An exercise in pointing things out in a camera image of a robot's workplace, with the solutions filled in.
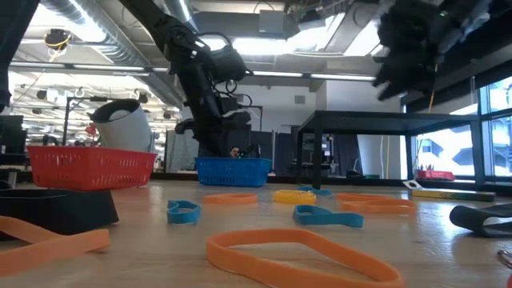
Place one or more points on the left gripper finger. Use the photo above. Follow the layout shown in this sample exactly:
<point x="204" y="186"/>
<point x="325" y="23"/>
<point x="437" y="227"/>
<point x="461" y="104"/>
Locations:
<point x="208" y="144"/>
<point x="230" y="138"/>

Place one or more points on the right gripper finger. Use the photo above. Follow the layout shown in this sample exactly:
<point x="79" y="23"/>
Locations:
<point x="394" y="91"/>
<point x="385" y="76"/>

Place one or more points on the orange rubber band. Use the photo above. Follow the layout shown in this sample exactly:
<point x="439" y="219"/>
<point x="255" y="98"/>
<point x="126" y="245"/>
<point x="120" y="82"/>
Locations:
<point x="240" y="266"/>
<point x="230" y="201"/>
<point x="60" y="248"/>
<point x="352" y="196"/>
<point x="380" y="208"/>

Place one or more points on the blue rubber band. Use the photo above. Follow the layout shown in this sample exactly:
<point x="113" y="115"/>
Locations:
<point x="340" y="220"/>
<point x="320" y="192"/>
<point x="184" y="218"/>

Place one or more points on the yellow rubber band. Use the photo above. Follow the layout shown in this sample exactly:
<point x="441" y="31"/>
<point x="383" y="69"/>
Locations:
<point x="294" y="198"/>

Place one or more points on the yellow crayon box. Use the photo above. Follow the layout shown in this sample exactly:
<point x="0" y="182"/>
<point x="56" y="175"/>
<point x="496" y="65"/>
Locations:
<point x="452" y="194"/>

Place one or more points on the wide black rubber band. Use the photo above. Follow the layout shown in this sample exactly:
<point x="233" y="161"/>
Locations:
<point x="468" y="220"/>
<point x="60" y="212"/>

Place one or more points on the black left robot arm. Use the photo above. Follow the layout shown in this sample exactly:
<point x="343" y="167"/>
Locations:
<point x="160" y="20"/>

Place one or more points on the dark office partition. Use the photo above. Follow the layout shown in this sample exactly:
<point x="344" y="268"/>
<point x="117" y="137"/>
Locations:
<point x="280" y="152"/>

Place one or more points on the person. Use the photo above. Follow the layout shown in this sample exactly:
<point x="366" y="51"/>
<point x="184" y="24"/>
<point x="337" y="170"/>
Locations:
<point x="234" y="152"/>

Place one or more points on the grey fabric partition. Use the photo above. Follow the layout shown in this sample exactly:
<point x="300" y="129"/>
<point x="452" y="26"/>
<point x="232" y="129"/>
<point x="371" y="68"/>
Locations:
<point x="182" y="150"/>

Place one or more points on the black mesh metal shelf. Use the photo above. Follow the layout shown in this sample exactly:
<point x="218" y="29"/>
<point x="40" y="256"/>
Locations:
<point x="380" y="120"/>

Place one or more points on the blue plastic basket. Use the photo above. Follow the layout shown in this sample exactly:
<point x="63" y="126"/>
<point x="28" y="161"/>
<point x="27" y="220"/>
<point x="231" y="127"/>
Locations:
<point x="232" y="172"/>

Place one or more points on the ceiling strip light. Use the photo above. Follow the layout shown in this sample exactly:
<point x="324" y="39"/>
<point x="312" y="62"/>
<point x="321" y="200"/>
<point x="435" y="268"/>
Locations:
<point x="316" y="74"/>
<point x="108" y="67"/>

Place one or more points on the white cylindrical lamp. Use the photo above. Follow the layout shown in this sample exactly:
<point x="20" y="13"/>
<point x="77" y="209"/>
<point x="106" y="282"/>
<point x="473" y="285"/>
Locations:
<point x="124" y="132"/>

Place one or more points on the red tray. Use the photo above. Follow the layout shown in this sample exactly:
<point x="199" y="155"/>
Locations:
<point x="436" y="175"/>

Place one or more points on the grey ceiling box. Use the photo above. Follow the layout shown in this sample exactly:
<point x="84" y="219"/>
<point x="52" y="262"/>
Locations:
<point x="272" y="21"/>

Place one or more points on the red hanging object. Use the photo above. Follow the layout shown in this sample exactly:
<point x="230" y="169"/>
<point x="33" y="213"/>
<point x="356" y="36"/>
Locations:
<point x="91" y="130"/>

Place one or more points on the red plastic basket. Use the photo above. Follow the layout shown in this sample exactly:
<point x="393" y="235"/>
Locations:
<point x="80" y="168"/>

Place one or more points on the black metal stand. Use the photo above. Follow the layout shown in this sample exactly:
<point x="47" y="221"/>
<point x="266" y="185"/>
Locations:
<point x="66" y="120"/>

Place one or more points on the black monitor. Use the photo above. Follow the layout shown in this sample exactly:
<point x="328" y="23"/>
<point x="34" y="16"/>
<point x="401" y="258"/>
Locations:
<point x="12" y="140"/>

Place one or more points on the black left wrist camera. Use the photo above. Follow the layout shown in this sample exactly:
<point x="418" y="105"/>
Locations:
<point x="229" y="105"/>

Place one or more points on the black table frame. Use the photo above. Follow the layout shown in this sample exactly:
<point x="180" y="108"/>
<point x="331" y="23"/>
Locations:
<point x="288" y="180"/>

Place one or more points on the silver ventilation duct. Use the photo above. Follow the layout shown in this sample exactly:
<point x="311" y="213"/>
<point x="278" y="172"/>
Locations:
<point x="100" y="36"/>

